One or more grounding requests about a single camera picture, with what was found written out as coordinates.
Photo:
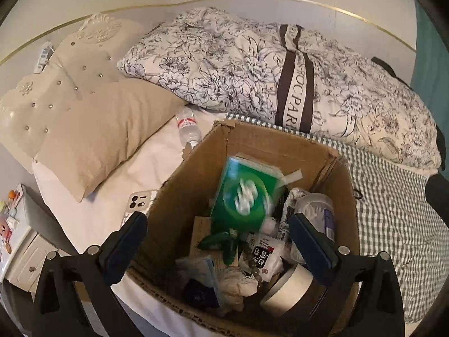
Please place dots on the clear plastic bag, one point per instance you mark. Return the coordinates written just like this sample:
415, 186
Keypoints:
314, 205

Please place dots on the beige pillow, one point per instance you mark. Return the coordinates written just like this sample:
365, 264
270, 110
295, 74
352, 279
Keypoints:
101, 140

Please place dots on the blue white tissue pack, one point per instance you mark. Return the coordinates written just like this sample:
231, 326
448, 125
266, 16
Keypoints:
196, 266

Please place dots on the floral white duvet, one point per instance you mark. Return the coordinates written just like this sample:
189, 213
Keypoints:
245, 70

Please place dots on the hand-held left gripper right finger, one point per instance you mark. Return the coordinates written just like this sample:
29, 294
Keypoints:
312, 249

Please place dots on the white smartphone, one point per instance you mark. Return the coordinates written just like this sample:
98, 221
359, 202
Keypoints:
138, 205

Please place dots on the brown cardboard box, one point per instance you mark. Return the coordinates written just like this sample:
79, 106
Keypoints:
266, 147

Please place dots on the white lace cloth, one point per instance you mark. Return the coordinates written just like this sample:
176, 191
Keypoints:
235, 284

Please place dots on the white nightstand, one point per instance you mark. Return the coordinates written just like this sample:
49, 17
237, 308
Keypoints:
24, 259

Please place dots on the small orange ball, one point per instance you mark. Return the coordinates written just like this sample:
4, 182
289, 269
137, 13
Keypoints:
12, 193

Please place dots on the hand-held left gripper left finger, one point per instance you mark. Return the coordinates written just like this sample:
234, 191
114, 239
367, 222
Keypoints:
128, 242

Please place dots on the white power strip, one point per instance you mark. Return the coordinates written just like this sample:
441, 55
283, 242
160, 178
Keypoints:
44, 54

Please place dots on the pink toy figure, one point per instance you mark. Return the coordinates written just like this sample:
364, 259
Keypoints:
4, 226

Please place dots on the clear water bottle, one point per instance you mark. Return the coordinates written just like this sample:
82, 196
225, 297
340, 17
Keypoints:
187, 126

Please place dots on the green foil packet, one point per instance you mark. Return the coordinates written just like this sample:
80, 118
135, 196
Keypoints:
224, 244

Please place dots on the white curved bed surround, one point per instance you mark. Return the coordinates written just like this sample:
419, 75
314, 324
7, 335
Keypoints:
350, 30

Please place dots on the teal curtain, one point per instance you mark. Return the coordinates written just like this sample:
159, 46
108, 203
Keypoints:
428, 59

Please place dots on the black cloth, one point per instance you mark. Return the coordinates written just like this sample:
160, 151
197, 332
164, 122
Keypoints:
436, 189
386, 64

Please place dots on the green white medicine box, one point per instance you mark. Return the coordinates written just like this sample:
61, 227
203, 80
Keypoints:
242, 196

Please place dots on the clear tape roll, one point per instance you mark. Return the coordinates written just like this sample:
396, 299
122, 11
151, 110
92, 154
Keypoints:
287, 288

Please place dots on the tan carton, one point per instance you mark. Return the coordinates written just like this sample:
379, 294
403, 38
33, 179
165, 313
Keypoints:
201, 231

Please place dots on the green checkered blanket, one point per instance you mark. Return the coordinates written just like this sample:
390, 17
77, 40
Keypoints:
386, 217

